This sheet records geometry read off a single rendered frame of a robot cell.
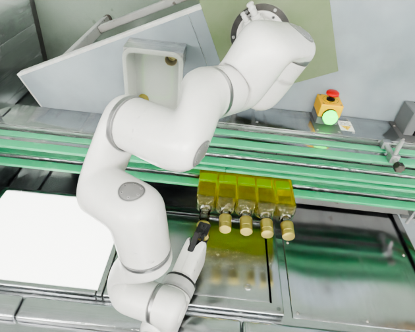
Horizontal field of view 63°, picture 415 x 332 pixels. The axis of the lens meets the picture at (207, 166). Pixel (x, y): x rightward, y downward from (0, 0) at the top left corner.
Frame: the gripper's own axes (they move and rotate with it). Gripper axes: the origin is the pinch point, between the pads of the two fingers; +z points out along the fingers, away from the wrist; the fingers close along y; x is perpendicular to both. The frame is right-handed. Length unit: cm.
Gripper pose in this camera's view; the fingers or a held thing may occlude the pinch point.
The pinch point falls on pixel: (202, 234)
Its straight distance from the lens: 90.4
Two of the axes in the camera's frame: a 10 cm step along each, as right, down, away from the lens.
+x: -9.4, -2.7, 2.1
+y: 0.8, -7.7, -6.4
